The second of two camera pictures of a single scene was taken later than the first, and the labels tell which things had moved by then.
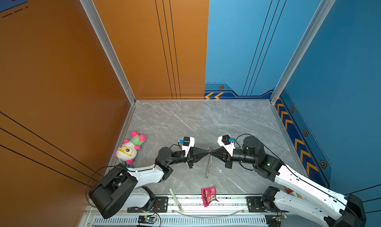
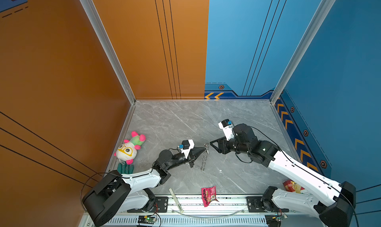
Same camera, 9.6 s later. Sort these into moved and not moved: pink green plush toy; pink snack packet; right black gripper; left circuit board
Moved: right black gripper
Not moved: left circuit board; pink snack packet; pink green plush toy
